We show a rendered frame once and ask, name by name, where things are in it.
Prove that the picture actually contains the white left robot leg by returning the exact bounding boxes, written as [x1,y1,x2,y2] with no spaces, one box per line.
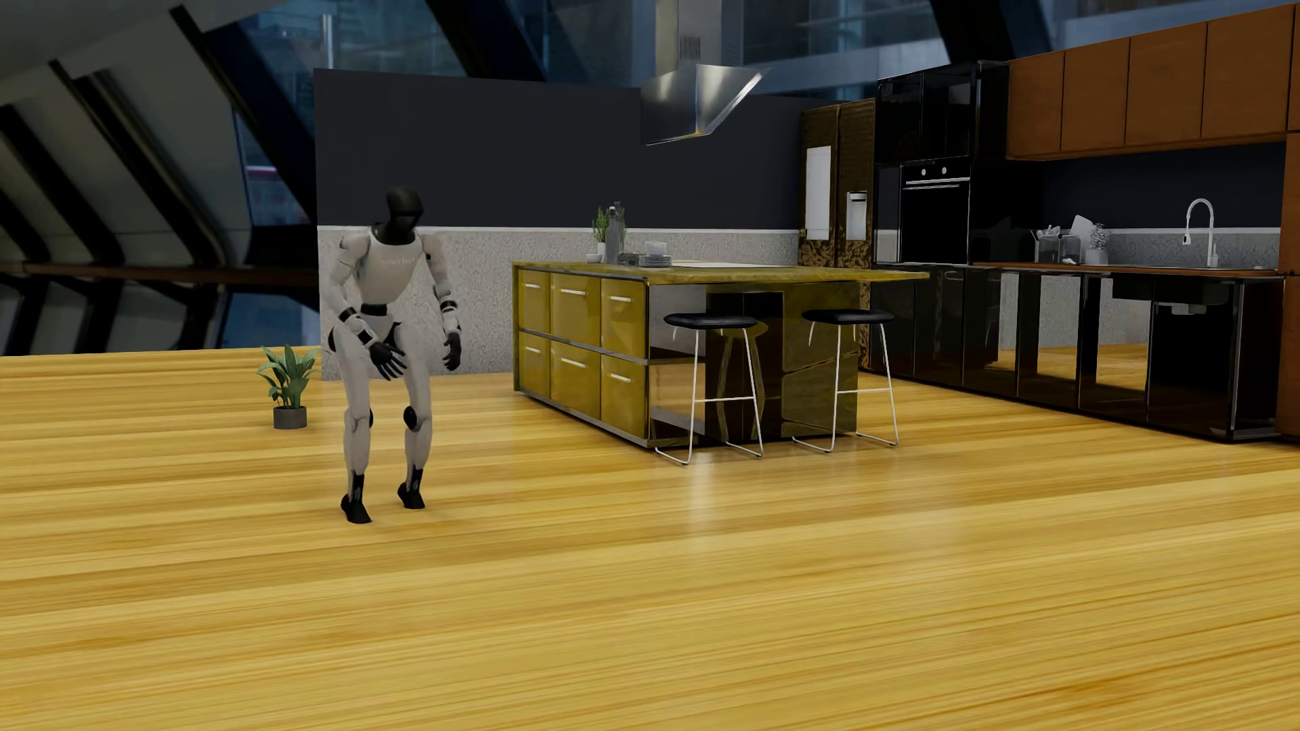
[389,323,438,511]

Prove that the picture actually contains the white right robot leg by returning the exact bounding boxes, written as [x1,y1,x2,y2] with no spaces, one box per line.
[332,325,379,525]

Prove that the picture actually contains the yellow kitchen island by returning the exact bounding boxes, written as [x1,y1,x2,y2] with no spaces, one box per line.
[512,260,928,451]

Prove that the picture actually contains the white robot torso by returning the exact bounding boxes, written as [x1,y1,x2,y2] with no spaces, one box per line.
[353,228,427,351]

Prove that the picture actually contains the potted green floor plant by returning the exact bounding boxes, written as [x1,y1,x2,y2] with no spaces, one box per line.
[256,344,320,430]

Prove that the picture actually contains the white robot leg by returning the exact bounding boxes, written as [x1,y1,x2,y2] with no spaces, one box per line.
[389,323,438,511]
[332,325,379,525]

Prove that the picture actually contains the black oven tower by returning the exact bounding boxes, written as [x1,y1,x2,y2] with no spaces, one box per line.
[874,60,1012,267]

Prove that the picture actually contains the black glossy base cabinets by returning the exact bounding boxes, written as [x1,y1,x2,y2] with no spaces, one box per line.
[868,264,1287,444]

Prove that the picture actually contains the white sink faucet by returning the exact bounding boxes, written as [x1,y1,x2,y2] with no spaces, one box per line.
[1181,198,1221,269]

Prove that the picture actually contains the black robot head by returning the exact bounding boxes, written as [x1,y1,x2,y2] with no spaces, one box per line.
[374,187,426,247]

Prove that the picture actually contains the brown wall cabinets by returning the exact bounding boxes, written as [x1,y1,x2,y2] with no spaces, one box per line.
[1006,2,1300,162]

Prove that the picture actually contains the steel range hood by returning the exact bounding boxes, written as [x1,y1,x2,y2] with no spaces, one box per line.
[640,63,765,148]

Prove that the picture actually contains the dark brown refrigerator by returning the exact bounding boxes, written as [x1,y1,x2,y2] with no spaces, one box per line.
[797,98,878,270]

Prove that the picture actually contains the grey countertop canister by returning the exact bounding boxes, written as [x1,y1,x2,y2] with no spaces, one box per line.
[1034,225,1084,266]

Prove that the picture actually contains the black seat bar stool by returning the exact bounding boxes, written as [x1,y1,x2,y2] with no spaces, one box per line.
[655,311,766,466]
[791,307,901,454]

